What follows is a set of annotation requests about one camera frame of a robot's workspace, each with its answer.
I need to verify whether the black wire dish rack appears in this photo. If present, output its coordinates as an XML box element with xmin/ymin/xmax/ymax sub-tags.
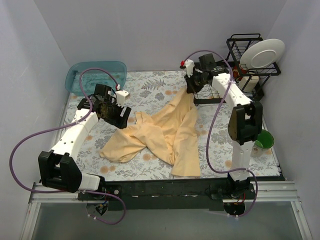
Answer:
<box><xmin>184</xmin><ymin>33</ymin><xmax>281</xmax><ymax>105</ymax></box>

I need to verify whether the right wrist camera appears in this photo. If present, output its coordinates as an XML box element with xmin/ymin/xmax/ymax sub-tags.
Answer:
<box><xmin>180</xmin><ymin>59</ymin><xmax>195</xmax><ymax>78</ymax></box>

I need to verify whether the pale yellow t shirt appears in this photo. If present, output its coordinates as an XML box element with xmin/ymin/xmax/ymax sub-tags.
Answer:
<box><xmin>99</xmin><ymin>88</ymin><xmax>201</xmax><ymax>177</ymax></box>

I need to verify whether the white ceramic plate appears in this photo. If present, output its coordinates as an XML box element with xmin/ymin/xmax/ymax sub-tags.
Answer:
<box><xmin>239</xmin><ymin>38</ymin><xmax>285</xmax><ymax>69</ymax></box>

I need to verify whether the red mug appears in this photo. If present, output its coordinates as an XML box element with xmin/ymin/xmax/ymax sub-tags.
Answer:
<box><xmin>232</xmin><ymin>64</ymin><xmax>248</xmax><ymax>80</ymax></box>

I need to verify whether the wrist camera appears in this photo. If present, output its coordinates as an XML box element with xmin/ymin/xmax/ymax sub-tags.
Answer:
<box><xmin>115</xmin><ymin>84</ymin><xmax>130</xmax><ymax>106</ymax></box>
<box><xmin>180</xmin><ymin>59</ymin><xmax>195</xmax><ymax>78</ymax></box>

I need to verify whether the black base bar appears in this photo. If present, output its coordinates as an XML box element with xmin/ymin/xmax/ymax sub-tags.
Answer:
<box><xmin>76</xmin><ymin>178</ymin><xmax>257</xmax><ymax>211</ymax></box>

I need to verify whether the teal plastic basin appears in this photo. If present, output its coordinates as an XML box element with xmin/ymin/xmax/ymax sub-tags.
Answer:
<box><xmin>65</xmin><ymin>61</ymin><xmax>127</xmax><ymax>97</ymax></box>

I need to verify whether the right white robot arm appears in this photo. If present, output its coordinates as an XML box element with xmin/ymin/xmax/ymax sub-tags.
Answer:
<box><xmin>184</xmin><ymin>70</ymin><xmax>263</xmax><ymax>199</ymax></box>

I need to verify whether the floral table mat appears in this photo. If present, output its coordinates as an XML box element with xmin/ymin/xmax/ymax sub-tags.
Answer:
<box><xmin>51</xmin><ymin>69</ymin><xmax>281</xmax><ymax>181</ymax></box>

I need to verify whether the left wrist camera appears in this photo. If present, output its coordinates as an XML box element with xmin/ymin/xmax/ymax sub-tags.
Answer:
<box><xmin>115</xmin><ymin>84</ymin><xmax>130</xmax><ymax>106</ymax></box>

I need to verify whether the green cup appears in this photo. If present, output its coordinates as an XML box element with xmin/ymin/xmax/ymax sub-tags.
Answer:
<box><xmin>251</xmin><ymin>129</ymin><xmax>275</xmax><ymax>158</ymax></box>

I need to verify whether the aluminium frame rail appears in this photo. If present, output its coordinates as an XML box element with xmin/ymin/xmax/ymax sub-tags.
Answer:
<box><xmin>20</xmin><ymin>181</ymin><xmax>313</xmax><ymax>240</ymax></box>

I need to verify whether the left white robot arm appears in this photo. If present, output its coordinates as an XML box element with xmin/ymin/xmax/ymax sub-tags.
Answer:
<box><xmin>38</xmin><ymin>84</ymin><xmax>131</xmax><ymax>200</ymax></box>

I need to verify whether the cream ceramic cup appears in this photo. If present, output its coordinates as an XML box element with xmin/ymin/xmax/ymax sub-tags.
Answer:
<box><xmin>238</xmin><ymin>75</ymin><xmax>260</xmax><ymax>93</ymax></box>

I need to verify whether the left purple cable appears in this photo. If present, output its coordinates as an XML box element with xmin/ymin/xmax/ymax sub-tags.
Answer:
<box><xmin>9</xmin><ymin>68</ymin><xmax>128</xmax><ymax>225</ymax></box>

